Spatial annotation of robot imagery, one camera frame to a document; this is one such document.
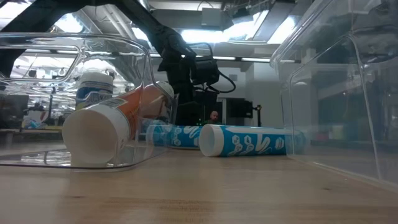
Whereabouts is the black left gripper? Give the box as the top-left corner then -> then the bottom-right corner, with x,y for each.
158,43 -> 218,125

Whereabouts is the blue silicone tube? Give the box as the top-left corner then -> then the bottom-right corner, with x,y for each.
198,123 -> 308,157
145,123 -> 203,149

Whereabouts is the orange sealant tube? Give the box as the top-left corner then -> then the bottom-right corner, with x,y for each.
61,80 -> 175,167

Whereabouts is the Lysol wipes canister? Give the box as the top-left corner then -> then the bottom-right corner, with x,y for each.
75,70 -> 115,110

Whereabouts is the black partition panel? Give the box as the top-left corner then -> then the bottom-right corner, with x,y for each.
198,101 -> 223,126

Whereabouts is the person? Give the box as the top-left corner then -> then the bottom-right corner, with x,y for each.
206,110 -> 220,125

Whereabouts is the black box monitor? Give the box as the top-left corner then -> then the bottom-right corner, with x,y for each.
225,97 -> 254,127

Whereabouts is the linear ceiling light fixture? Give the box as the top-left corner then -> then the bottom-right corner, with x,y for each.
149,52 -> 296,63

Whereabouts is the translucent plastic storage bin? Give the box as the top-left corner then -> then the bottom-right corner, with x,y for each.
269,0 -> 398,190

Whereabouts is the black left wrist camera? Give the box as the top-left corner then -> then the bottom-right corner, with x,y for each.
190,55 -> 221,87

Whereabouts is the black camera cable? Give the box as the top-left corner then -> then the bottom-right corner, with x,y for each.
190,42 -> 237,94

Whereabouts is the black camera stand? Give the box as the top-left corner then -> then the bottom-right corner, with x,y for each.
252,104 -> 263,128

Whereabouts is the clear organizer bin with handle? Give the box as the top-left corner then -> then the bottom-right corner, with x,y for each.
0,30 -> 180,172

